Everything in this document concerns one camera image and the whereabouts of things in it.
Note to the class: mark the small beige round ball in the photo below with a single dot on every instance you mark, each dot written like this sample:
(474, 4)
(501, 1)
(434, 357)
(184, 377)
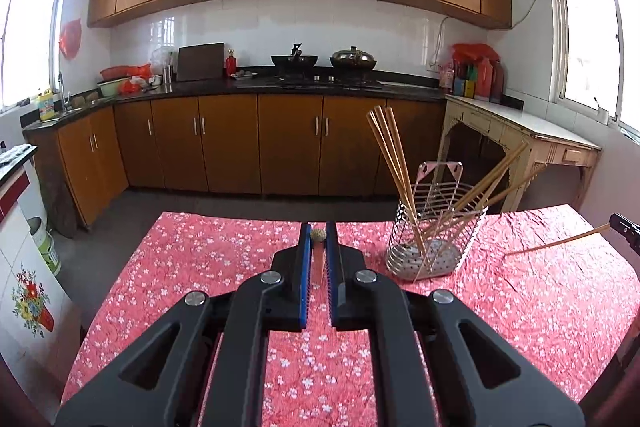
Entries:
(318, 235)

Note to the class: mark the white paint bucket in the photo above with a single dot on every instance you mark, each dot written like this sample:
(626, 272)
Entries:
(45, 247)

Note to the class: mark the steel cup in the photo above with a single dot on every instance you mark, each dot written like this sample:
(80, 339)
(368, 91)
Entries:
(168, 74)

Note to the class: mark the yellow detergent bottle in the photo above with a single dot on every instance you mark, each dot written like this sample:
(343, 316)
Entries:
(46, 106)

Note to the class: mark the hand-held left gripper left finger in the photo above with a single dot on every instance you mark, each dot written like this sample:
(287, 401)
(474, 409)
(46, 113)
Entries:
(303, 287)

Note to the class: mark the long brown chopstick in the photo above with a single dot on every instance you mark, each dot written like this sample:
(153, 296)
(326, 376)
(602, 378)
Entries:
(555, 241)

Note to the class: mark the bundle of wooden chopsticks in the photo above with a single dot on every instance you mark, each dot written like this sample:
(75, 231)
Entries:
(400, 157)

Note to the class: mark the dark brown sauce bottle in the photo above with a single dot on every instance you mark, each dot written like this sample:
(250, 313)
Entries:
(497, 82)

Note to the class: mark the pale green basin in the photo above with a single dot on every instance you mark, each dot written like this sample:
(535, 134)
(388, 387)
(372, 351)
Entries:
(109, 87)

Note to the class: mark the dark wooden cutting board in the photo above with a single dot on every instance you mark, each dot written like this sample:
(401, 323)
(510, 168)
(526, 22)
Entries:
(200, 63)

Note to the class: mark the steel sink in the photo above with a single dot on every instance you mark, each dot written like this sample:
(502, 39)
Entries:
(80, 107)

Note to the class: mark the small red bottle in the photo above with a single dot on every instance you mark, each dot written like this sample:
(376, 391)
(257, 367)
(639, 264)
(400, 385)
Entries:
(231, 64)

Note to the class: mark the wooden lower kitchen cabinets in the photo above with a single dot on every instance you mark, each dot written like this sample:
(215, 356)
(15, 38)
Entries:
(230, 142)

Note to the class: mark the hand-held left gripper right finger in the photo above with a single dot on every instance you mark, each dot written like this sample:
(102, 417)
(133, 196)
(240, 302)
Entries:
(331, 287)

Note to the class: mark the large red bottle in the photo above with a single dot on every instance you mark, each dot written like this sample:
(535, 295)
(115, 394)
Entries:
(483, 79)

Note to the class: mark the white plate with food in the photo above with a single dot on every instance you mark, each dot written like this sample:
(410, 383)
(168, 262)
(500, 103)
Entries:
(244, 75)

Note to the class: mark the black gas stove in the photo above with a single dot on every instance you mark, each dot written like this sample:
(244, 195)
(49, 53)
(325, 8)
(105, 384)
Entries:
(325, 81)

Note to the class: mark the black stone countertop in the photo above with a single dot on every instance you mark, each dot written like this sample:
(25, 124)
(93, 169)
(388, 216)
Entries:
(210, 88)

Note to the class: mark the cream wooden side table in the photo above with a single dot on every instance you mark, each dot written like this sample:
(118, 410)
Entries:
(530, 127)

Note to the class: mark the red plastic basin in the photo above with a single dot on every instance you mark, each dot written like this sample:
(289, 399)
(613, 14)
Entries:
(114, 72)

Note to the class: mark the red plastic bag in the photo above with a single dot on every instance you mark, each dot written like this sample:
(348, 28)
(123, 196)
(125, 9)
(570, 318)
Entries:
(139, 71)
(71, 39)
(475, 52)

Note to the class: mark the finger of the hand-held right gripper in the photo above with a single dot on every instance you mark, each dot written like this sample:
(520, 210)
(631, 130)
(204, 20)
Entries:
(625, 229)

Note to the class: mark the steel faucet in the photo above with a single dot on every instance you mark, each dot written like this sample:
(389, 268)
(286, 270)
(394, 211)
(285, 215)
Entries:
(61, 89)

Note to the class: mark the white framed window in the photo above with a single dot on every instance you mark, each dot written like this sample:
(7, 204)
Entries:
(585, 32)
(30, 32)

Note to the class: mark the black wok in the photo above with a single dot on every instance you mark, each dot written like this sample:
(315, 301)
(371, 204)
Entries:
(295, 59)

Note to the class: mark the red floral tablecloth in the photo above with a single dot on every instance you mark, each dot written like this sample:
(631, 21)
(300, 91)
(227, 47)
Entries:
(200, 282)

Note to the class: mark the green and yellow carton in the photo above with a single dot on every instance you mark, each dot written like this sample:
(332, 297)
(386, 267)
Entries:
(465, 82)

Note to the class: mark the white cloth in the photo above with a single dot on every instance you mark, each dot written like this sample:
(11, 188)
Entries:
(12, 153)

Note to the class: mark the steel pot with lid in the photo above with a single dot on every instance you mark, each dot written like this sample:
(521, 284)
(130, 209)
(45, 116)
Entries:
(353, 59)

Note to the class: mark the pink container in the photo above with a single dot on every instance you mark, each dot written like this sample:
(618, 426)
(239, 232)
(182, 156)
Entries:
(447, 77)

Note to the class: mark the white counter with flower decal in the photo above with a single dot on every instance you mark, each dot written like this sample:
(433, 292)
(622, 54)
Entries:
(25, 247)

